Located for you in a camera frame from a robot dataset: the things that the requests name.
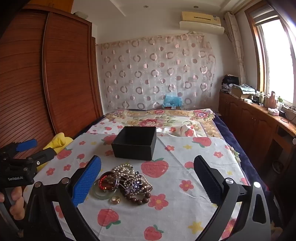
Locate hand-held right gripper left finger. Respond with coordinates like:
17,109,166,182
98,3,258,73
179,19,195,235
22,155,102,241

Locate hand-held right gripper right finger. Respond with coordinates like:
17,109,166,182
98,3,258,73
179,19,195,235
194,155,272,241

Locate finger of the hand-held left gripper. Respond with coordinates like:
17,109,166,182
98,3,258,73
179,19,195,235
26,148,57,170
9,138,38,153

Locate red amber bangle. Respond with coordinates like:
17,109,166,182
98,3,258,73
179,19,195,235
99,172,120,191

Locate green jade bangle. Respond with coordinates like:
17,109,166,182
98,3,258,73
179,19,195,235
93,181,121,200

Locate pearl bead necklace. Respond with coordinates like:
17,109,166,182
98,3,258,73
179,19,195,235
112,164,153,197

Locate brown wooden bead bracelet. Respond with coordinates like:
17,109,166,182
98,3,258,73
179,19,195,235
122,191,152,206

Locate black jewelry box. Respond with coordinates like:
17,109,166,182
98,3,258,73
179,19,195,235
111,126,157,161

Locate person's left hand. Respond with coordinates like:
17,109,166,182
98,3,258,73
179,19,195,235
0,185,25,215

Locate yellow cloth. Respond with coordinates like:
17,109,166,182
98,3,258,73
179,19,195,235
36,133,73,172

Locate strawberry print sheet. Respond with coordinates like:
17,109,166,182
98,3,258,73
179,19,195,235
23,119,251,241

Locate dark blue bed sheet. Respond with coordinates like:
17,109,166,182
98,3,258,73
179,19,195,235
213,113,274,194

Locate brown wooden cabinet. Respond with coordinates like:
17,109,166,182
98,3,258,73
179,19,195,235
218,91,296,186

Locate floral blanket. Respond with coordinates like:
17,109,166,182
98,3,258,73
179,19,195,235
102,108,223,140

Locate brown wooden wardrobe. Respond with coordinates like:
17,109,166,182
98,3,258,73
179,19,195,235
0,6,104,159

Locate blue plastic bag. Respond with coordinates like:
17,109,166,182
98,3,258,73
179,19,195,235
162,94,183,108

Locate open cardboard box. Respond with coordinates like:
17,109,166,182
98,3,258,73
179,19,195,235
231,84,256,100

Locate pile of dark clothes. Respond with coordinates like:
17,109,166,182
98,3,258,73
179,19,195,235
221,74,240,92

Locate pink bottle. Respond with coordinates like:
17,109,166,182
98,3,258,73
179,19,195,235
269,91,278,108

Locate pale window curtain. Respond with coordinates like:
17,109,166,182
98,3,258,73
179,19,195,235
224,11,247,80

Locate window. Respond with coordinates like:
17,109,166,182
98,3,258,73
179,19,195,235
245,0,296,106

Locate white air deflector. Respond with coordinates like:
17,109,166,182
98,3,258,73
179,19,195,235
179,21,225,35

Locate beige air conditioner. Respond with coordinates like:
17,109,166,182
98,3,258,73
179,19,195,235
181,11,222,26

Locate grey roller blind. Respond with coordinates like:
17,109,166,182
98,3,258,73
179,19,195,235
250,4,281,26

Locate circle pattern wall curtain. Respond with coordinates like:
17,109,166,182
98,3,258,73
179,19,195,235
97,33,217,111

